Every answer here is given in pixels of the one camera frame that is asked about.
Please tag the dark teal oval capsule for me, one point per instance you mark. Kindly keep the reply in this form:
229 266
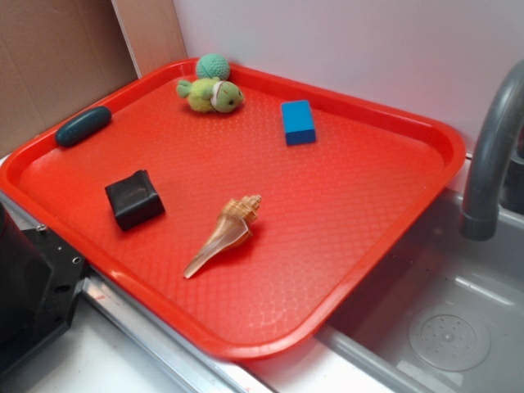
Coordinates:
82 126

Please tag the brown cardboard panel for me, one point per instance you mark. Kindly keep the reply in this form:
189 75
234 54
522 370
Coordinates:
58 57

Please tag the grey plastic sink basin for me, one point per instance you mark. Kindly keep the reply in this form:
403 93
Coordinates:
439 312

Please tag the green plush turtle toy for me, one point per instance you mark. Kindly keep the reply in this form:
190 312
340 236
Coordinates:
210 95

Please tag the red plastic tray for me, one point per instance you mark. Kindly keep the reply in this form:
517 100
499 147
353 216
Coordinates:
330 209

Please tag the blue rectangular block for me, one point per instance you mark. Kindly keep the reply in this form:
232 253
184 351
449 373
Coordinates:
298 123

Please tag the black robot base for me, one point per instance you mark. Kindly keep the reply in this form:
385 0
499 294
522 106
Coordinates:
41 278

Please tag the black square block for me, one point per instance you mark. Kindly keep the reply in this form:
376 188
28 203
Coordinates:
134 200

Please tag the grey curved faucet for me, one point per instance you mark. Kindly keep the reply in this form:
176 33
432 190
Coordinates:
495 177

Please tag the brown spiral seashell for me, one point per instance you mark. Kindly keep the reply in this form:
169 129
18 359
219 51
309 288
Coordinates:
232 228

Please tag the green textured ball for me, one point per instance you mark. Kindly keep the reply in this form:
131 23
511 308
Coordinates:
213 65

